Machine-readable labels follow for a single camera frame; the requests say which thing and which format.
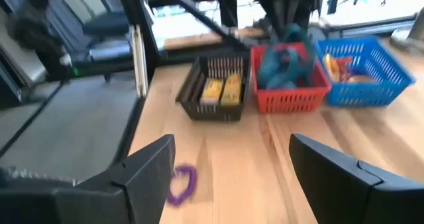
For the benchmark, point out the dark office chair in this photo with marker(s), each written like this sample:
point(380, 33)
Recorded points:
point(106, 25)

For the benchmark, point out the silver metal bracket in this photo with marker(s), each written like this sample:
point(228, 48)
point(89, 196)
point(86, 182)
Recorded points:
point(140, 68)

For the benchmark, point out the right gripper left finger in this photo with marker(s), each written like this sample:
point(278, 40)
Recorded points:
point(132, 194)

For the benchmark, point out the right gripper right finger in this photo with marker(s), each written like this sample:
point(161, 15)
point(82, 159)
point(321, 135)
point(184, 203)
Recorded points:
point(331, 194)

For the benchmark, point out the red plastic basket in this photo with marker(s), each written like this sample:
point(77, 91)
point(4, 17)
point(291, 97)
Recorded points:
point(288, 101)

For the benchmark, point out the thin blue rubber band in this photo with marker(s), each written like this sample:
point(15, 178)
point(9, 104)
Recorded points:
point(304, 48)

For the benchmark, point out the blue plastic basket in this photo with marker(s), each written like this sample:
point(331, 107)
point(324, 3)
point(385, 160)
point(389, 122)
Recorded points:
point(357, 96)

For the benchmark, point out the black plastic basket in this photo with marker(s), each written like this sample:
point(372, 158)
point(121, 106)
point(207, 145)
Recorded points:
point(212, 113)

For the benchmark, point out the black aluminium table frame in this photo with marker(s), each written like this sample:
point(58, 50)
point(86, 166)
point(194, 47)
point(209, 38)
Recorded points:
point(132, 5)

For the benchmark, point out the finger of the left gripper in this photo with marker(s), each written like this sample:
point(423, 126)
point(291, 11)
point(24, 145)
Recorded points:
point(277, 23)
point(303, 20)

